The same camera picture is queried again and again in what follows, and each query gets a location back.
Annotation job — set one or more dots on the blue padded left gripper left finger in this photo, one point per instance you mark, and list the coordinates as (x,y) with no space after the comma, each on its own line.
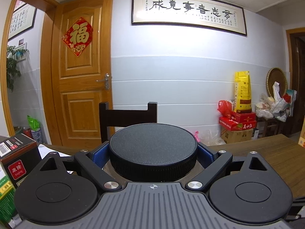
(101,155)

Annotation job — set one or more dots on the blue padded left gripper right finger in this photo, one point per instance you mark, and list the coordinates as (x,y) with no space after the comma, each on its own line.
(205,155)

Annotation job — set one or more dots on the clear plastic bag on floor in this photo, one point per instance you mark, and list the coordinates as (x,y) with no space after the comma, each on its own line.
(209,138)

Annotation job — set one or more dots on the brown cardboard box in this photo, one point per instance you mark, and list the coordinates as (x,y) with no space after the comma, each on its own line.
(236,136)

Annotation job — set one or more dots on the dark wooden chair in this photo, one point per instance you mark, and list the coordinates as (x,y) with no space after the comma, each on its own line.
(124,118)

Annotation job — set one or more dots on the red gift box lower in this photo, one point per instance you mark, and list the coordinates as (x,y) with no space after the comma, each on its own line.
(232,125)

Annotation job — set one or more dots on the red gift box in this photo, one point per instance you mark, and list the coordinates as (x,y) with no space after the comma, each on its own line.
(232,125)
(243,117)

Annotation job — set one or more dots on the red plastic bag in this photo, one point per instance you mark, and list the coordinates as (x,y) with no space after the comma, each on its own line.
(225,108)

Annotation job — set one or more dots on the white paper sheets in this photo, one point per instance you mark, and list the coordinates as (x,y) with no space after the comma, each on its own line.
(50,164)

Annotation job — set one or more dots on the red gift box upper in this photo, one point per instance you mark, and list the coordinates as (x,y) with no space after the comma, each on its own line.
(243,117)

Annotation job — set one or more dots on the blue white porcelain vase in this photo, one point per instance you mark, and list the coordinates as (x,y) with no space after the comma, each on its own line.
(37,135)

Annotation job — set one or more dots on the small wooden stool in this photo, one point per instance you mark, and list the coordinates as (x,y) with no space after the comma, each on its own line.
(269,127)

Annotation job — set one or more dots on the yellow tall bag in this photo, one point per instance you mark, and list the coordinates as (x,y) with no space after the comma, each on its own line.
(242,92)

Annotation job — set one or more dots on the black carton red label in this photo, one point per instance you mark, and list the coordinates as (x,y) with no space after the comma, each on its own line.
(19,156)

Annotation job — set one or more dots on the wooden door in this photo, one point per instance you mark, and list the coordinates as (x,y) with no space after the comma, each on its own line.
(76,93)

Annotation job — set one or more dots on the pile of white plastic bags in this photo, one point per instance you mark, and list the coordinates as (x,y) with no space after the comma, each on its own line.
(278,107)

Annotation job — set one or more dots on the green carton box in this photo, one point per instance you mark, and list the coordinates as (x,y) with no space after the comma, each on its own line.
(7,191)

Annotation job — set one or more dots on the round woven bamboo basket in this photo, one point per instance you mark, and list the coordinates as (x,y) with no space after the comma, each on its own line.
(276,75)

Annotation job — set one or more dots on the red fu door decoration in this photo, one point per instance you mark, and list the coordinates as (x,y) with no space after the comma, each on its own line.
(79,36)

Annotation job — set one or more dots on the green potted plant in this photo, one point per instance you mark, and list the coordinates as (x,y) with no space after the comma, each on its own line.
(12,69)

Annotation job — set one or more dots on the small framed picture hallway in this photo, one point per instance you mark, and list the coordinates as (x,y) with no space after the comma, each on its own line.
(21,52)

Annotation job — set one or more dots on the long framed calligraphy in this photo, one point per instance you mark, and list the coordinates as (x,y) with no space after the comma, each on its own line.
(213,14)

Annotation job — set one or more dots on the framed calligraphy in hallway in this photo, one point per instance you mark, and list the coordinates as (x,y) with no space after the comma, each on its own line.
(22,19)

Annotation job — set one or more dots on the silver door handle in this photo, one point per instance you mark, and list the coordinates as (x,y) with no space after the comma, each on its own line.
(106,81)

